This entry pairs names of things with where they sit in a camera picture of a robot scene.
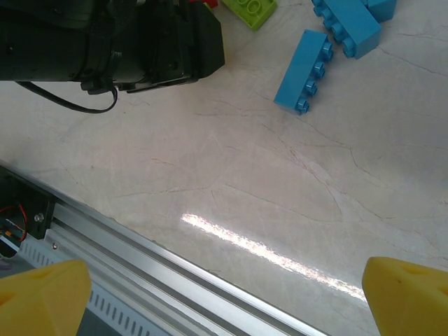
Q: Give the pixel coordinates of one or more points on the red lego brick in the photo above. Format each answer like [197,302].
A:
[206,3]

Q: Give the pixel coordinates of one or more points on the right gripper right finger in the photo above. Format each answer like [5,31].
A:
[409,301]

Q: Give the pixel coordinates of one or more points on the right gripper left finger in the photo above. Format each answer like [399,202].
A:
[38,301]

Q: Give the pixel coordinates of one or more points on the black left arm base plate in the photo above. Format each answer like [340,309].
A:
[35,206]

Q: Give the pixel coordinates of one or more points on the aluminium mounting rail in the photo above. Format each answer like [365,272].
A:
[157,259]

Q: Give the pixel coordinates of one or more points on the blue lego brick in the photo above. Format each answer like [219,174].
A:
[383,8]
[353,24]
[301,73]

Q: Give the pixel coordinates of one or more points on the lime green lego brick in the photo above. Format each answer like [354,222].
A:
[250,12]

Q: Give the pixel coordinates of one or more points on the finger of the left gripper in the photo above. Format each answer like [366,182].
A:
[206,45]

